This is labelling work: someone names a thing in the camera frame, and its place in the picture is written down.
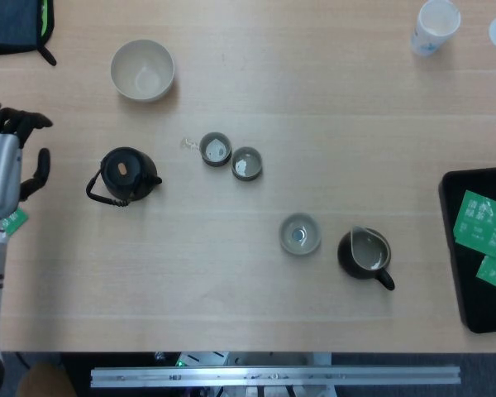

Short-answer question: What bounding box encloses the black cast iron teapot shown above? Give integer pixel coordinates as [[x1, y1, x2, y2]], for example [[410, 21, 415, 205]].
[[85, 146, 164, 207]]

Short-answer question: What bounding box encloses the white paper cup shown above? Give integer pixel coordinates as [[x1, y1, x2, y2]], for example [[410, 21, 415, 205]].
[[410, 0, 462, 57]]

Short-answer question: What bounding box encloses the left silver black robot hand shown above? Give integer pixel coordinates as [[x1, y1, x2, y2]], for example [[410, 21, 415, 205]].
[[0, 103, 54, 220]]

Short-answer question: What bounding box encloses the grey cloth with green trim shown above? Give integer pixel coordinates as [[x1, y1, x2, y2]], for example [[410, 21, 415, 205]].
[[0, 0, 58, 67]]

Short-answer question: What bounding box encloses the black plastic tray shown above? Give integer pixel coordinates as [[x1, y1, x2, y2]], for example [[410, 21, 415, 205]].
[[438, 165, 496, 335]]

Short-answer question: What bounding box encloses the dark tea cup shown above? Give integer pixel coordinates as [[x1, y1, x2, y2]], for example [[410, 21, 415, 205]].
[[230, 146, 263, 182], [198, 132, 233, 168]]

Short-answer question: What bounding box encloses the brown rounded object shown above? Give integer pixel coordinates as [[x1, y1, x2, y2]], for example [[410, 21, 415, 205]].
[[18, 361, 78, 397]]

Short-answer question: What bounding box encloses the aluminium profile rail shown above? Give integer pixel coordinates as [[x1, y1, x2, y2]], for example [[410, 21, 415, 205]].
[[89, 364, 461, 389]]

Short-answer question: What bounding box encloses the dark pitcher with handle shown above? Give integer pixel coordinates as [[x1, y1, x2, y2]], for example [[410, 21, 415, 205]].
[[336, 225, 396, 292]]

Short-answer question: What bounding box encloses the cream ceramic bowl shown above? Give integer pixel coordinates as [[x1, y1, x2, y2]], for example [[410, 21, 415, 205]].
[[110, 39, 176, 103]]

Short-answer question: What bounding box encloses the wide grey tea bowl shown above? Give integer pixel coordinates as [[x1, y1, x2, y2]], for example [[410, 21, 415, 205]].
[[279, 212, 322, 256]]

